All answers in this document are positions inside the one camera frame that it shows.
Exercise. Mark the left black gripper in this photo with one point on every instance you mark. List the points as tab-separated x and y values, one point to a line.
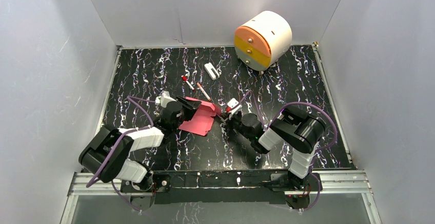
183	106

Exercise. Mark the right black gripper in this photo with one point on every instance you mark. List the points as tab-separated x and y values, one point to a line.
229	121

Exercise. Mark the pink paper box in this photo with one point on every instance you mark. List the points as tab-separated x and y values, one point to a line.
202	120

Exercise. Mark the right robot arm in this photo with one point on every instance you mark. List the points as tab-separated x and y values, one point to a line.
293	126

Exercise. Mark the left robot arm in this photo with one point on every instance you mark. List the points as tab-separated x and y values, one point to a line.
107	155

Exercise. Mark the orange capped white marker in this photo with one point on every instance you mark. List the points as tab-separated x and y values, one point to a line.
203	91

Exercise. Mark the red capped white marker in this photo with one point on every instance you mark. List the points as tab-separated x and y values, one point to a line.
185	79

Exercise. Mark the white rectangular clip block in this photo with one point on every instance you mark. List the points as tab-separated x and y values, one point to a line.
212	71

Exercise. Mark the round white drawer cabinet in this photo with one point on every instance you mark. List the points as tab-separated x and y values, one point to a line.
261	41

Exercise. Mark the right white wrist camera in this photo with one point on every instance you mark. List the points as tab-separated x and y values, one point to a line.
233	107

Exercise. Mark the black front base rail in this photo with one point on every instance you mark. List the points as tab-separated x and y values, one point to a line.
222	186

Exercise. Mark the aluminium frame rail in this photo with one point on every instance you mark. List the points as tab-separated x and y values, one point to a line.
333	182

